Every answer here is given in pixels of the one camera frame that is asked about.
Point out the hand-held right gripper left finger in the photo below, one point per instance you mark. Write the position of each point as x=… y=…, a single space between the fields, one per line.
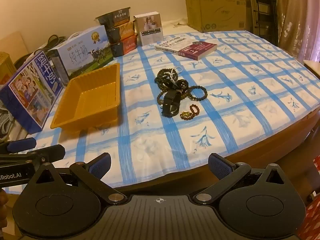
x=100 y=164

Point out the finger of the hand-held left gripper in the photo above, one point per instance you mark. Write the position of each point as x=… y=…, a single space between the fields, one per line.
x=21 y=145
x=50 y=151

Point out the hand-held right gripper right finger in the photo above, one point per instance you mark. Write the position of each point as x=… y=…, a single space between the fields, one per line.
x=220 y=165

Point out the yellow plastic tray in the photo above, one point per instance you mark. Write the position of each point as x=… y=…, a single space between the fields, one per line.
x=87 y=100

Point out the black wrist watch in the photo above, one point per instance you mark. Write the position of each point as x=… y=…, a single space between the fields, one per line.
x=171 y=100

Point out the grey patterned cloth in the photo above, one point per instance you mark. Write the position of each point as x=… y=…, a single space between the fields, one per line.
x=6 y=122

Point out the blue cartoon milk carton box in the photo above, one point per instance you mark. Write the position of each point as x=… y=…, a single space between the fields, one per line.
x=30 y=92

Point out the small yellowish carton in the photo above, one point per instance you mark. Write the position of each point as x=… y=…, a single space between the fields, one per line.
x=6 y=67

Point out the blue checkered tablecloth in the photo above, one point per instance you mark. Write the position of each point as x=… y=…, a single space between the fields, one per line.
x=250 y=80

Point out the black bangle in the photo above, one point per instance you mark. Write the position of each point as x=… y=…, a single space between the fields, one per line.
x=176 y=83

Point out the light wooden board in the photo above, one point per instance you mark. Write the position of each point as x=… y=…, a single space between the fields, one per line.
x=12 y=42

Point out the milk box with cow picture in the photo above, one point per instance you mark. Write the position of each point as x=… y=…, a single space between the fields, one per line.
x=85 y=52

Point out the white and maroon book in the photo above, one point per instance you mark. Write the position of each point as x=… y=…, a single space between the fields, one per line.
x=190 y=48

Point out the red instant noodle bowl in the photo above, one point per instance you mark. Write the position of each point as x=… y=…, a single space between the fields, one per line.
x=125 y=46

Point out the pale wooden furniture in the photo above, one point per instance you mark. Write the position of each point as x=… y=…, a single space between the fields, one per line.
x=312 y=67

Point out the orange instant noodle bowl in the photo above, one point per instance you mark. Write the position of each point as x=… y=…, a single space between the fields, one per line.
x=122 y=31

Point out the small white product box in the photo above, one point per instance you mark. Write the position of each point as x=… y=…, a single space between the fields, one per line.
x=150 y=30

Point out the large cardboard box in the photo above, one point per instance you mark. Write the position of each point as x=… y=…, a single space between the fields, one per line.
x=217 y=7

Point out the beige patterned curtain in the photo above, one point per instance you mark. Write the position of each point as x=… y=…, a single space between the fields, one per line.
x=295 y=17

